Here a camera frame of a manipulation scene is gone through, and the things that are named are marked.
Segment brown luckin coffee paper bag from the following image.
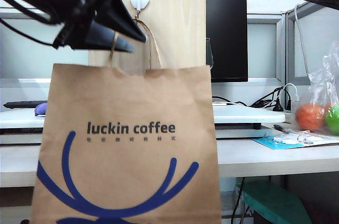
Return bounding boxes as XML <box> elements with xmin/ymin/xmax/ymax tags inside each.
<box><xmin>30</xmin><ymin>17</ymin><xmax>222</xmax><ymax>224</ymax></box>

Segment clear plastic bag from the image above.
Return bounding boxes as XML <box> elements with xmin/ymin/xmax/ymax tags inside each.
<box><xmin>290</xmin><ymin>40</ymin><xmax>339</xmax><ymax>134</ymax></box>

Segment grey cubicle partition panel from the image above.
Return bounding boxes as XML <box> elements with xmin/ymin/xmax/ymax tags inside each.
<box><xmin>247</xmin><ymin>13</ymin><xmax>287</xmax><ymax>83</ymax></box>
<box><xmin>286</xmin><ymin>2</ymin><xmax>339</xmax><ymax>86</ymax></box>
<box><xmin>0</xmin><ymin>7</ymin><xmax>90</xmax><ymax>79</ymax></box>

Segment light wooden board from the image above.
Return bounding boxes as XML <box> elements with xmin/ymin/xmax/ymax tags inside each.
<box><xmin>88</xmin><ymin>0</ymin><xmax>208</xmax><ymax>70</ymax></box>

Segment clear wine glass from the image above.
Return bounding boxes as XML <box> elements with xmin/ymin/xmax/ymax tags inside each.
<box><xmin>206</xmin><ymin>38</ymin><xmax>215</xmax><ymax>70</ymax></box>

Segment soft wrist rest pad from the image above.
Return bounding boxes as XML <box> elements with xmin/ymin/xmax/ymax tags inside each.
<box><xmin>34</xmin><ymin>102</ymin><xmax>48</xmax><ymax>117</ymax></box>

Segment black computer monitor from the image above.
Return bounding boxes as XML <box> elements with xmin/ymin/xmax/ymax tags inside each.
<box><xmin>206</xmin><ymin>0</ymin><xmax>249</xmax><ymax>83</ymax></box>

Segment black keyboard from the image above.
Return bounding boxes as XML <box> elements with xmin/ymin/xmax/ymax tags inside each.
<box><xmin>3</xmin><ymin>100</ymin><xmax>48</xmax><ymax>109</ymax></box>

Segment black power plug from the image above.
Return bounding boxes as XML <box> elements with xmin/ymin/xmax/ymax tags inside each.
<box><xmin>273</xmin><ymin>96</ymin><xmax>283</xmax><ymax>112</ymax></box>

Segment orange ball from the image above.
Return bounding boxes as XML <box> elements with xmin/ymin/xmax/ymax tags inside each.
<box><xmin>295</xmin><ymin>102</ymin><xmax>326</xmax><ymax>132</ymax></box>

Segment green ball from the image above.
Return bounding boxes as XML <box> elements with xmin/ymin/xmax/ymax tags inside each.
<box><xmin>324</xmin><ymin>103</ymin><xmax>339</xmax><ymax>135</ymax></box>

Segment white desk riser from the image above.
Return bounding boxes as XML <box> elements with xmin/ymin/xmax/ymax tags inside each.
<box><xmin>0</xmin><ymin>107</ymin><xmax>47</xmax><ymax>146</ymax></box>
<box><xmin>212</xmin><ymin>104</ymin><xmax>287</xmax><ymax>140</ymax></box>

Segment black pen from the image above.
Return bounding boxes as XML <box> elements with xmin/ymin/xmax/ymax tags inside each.
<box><xmin>273</xmin><ymin>123</ymin><xmax>289</xmax><ymax>133</ymax></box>

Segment small white plastic pieces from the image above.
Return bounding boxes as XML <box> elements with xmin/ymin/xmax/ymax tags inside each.
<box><xmin>273</xmin><ymin>133</ymin><xmax>322</xmax><ymax>146</ymax></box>

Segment blue printed card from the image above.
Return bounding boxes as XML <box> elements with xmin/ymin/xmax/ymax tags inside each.
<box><xmin>251</xmin><ymin>132</ymin><xmax>339</xmax><ymax>151</ymax></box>

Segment green plastic stool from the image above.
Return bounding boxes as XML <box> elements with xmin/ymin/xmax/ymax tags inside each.
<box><xmin>235</xmin><ymin>181</ymin><xmax>314</xmax><ymax>224</ymax></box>

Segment white wall hook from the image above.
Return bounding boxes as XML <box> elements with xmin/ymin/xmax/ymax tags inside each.
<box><xmin>130</xmin><ymin>0</ymin><xmax>150</xmax><ymax>20</ymax></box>

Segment white hanging cable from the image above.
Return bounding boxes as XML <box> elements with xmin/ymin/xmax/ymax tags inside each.
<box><xmin>293</xmin><ymin>4</ymin><xmax>311</xmax><ymax>79</ymax></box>

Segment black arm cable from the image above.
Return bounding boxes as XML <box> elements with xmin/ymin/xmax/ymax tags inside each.
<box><xmin>0</xmin><ymin>0</ymin><xmax>58</xmax><ymax>48</ymax></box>

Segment white charger cable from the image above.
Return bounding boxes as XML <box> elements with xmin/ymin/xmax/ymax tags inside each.
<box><xmin>282</xmin><ymin>83</ymin><xmax>300</xmax><ymax>111</ymax></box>

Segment black cable bundle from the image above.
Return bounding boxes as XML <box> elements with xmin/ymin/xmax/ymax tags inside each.
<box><xmin>250</xmin><ymin>85</ymin><xmax>286</xmax><ymax>109</ymax></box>

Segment black cable under desk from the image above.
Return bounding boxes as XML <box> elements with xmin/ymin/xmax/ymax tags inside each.
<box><xmin>229</xmin><ymin>177</ymin><xmax>247</xmax><ymax>224</ymax></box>

